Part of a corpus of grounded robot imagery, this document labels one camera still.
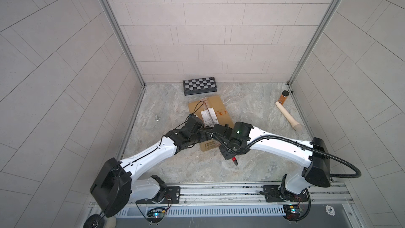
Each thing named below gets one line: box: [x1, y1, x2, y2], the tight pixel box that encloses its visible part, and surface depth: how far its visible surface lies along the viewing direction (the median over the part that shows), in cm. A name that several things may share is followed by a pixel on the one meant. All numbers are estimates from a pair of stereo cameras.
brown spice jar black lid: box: [277, 90, 290, 106], surface depth 102 cm
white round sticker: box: [325, 204, 336, 216], surface depth 69 cm
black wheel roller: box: [82, 213, 105, 228], surface depth 57 cm
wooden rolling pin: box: [275, 101, 302, 132], surface depth 98 cm
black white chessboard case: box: [182, 76, 218, 96], surface depth 114 cm
